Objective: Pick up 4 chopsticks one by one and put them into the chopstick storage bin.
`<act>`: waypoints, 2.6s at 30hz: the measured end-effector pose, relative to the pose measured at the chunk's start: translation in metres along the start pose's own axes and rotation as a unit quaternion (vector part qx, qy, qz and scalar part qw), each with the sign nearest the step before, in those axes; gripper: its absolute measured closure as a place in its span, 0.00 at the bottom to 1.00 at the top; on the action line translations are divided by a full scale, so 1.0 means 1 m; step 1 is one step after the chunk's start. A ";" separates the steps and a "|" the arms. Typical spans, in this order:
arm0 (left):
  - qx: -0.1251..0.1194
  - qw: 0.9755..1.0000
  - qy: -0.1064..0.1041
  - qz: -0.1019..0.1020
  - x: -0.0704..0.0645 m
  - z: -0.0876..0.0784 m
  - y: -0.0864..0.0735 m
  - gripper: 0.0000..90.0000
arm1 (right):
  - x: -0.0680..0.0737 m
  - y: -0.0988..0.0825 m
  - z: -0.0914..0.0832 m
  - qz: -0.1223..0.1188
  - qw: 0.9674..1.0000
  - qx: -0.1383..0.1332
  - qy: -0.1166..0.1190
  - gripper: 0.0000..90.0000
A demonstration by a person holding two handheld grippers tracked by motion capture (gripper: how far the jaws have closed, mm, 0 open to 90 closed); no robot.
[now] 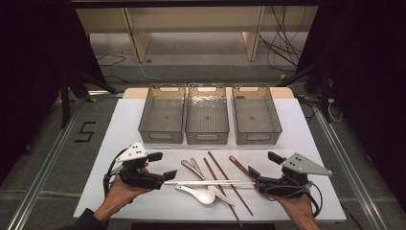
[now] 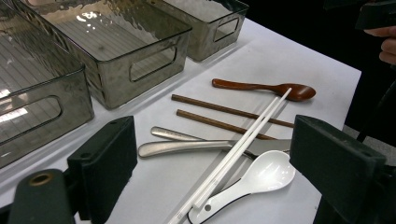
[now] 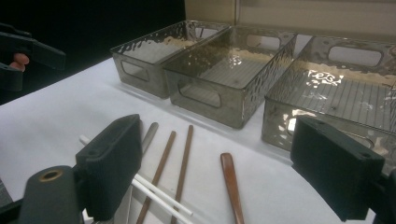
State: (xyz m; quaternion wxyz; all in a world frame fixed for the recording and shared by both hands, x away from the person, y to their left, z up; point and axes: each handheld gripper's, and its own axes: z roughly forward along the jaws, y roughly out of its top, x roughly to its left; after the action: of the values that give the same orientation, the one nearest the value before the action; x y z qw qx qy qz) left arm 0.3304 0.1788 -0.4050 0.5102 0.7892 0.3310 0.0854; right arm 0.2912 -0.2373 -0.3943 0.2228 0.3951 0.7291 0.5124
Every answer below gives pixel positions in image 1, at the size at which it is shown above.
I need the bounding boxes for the black tripod stand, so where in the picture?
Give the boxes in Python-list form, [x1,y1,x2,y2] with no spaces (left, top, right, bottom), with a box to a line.
[58,63,121,128]
[277,60,333,124]

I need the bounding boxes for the steel fork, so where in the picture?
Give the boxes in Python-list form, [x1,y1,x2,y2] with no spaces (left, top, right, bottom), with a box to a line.
[190,157,222,205]

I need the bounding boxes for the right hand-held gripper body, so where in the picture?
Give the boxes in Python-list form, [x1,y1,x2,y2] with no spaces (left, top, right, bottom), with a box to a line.
[257,152,333,200]

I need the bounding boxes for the white ceramic spoon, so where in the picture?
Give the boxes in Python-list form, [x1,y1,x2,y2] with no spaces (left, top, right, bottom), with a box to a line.
[174,184,216,205]

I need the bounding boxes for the light wooden desk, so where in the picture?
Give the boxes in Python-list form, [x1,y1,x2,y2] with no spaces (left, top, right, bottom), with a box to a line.
[76,6,320,63]

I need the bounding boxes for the transparent grey plastic bin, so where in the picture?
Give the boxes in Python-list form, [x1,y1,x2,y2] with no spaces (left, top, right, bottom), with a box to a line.
[232,83,283,146]
[185,82,231,146]
[137,83,187,145]

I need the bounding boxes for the black floor cable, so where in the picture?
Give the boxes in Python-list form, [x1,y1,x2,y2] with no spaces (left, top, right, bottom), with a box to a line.
[96,52,127,67]

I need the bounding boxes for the person's left hand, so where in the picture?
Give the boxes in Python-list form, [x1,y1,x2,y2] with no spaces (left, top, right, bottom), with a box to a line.
[95,162,151,222]

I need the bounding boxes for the steel knife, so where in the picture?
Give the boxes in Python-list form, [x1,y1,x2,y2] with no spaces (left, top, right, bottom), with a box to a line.
[180,159,237,207]

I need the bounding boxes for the white floor cable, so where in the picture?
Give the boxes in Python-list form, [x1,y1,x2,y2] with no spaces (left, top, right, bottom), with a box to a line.
[136,60,169,83]

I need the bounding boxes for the white chopstick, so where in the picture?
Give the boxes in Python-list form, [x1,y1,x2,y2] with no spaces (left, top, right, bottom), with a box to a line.
[163,179,242,186]
[171,181,257,188]

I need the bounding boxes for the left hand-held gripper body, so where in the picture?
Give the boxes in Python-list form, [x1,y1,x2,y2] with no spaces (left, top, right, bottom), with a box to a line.
[116,142,166,190]

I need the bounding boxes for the left hand-held gripper cable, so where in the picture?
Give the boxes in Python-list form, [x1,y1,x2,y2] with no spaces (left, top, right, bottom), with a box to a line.
[102,147,128,197]

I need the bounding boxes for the person's right hand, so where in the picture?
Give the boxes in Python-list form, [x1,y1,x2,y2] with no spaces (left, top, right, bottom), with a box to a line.
[270,192,318,223]

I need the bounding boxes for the bundle of black floor cables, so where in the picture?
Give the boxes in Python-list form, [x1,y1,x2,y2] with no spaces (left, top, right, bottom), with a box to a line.
[259,6,305,73]

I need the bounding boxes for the black curtain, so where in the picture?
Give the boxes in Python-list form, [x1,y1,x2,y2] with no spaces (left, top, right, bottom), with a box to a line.
[0,0,108,183]
[295,0,406,205]

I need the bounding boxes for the aluminium floor rail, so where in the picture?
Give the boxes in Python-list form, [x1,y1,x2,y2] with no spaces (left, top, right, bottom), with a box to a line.
[314,104,389,230]
[6,95,89,230]

